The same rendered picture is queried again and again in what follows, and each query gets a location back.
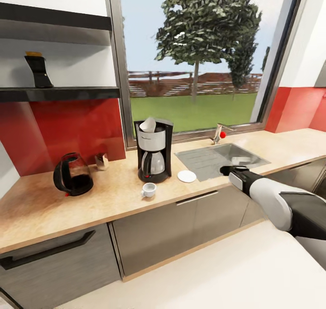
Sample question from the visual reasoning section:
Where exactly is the bottle of coffee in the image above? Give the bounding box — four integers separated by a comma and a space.
25, 52, 54, 88

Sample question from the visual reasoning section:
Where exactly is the paper coffee filter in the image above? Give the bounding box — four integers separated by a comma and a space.
140, 117, 156, 133

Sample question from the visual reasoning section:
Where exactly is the electric kettle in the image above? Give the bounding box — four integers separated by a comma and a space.
53, 152, 94, 196

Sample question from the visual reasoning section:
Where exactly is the coffee cup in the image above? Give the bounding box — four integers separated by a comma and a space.
141, 183, 156, 197

